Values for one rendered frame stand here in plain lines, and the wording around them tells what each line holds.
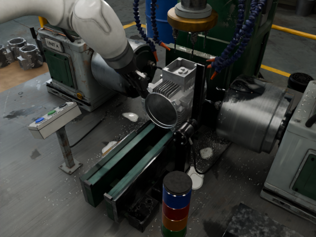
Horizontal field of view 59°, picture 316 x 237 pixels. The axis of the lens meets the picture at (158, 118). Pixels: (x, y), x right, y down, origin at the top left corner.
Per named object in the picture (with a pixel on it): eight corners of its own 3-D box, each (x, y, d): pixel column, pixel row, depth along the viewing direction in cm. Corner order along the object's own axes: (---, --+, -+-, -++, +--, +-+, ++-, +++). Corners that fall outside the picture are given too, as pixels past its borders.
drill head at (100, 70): (108, 65, 154) (103, 20, 138) (163, 86, 139) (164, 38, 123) (74, 85, 139) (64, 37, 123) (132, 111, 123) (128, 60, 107)
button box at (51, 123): (71, 113, 107) (65, 101, 105) (82, 113, 103) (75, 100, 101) (34, 138, 97) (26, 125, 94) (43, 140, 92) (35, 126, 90)
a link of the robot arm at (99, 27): (137, 41, 77) (111, 21, 84) (114, -3, 64) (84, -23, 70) (109, 67, 76) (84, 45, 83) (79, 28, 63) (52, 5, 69)
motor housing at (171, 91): (168, 98, 130) (169, 61, 118) (204, 113, 121) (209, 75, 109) (141, 120, 117) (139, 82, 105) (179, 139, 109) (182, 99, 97)
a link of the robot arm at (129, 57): (109, 29, 82) (117, 43, 88) (92, 54, 80) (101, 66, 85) (133, 37, 78) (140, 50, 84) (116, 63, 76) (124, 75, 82)
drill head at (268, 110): (218, 107, 126) (228, 56, 110) (316, 144, 108) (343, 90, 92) (191, 138, 110) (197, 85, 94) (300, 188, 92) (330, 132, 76)
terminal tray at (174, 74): (177, 72, 118) (178, 57, 114) (199, 80, 113) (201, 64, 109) (161, 84, 111) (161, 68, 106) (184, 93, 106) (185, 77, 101)
